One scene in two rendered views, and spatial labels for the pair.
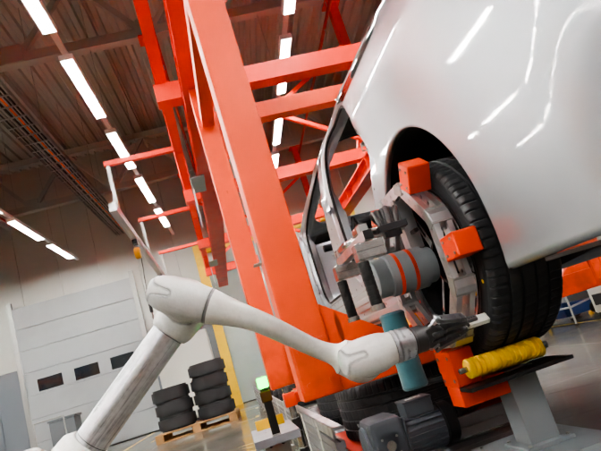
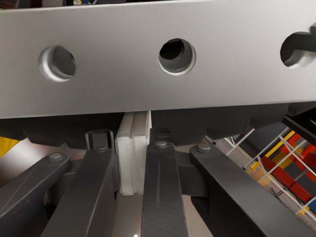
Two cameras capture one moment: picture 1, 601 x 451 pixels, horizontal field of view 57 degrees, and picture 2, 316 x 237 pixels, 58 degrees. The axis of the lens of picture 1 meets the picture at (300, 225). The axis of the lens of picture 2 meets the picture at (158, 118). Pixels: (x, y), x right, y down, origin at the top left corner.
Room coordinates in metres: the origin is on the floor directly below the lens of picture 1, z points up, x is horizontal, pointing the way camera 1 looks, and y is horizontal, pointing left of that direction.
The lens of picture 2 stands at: (1.63, -0.24, 0.69)
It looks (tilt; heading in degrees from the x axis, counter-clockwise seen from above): 13 degrees down; 268
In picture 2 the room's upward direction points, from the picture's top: 43 degrees clockwise
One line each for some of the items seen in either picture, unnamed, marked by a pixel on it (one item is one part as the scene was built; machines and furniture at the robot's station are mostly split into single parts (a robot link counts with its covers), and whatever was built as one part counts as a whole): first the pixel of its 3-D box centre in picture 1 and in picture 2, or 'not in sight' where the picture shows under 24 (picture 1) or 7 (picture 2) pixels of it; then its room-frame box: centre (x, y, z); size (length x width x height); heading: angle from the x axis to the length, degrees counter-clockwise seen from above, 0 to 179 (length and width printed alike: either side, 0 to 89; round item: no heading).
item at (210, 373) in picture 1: (193, 398); not in sight; (10.01, 2.72, 0.55); 1.40 x 0.80 x 1.09; 97
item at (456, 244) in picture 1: (461, 243); not in sight; (1.52, -0.41, 0.85); 0.09 x 0.08 x 0.07; 11
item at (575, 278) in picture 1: (556, 276); not in sight; (4.61, -1.88, 0.69); 0.52 x 0.17 x 0.35; 101
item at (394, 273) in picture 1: (402, 272); not in sight; (1.82, -0.27, 0.85); 0.21 x 0.14 x 0.14; 101
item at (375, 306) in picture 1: (370, 284); not in sight; (1.62, -0.14, 0.83); 0.04 x 0.04 x 0.16
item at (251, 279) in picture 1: (235, 231); not in sight; (4.15, 0.50, 1.75); 0.19 x 0.19 x 2.45; 11
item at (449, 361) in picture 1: (471, 372); not in sight; (1.84, -0.38, 0.48); 0.16 x 0.12 x 0.17; 101
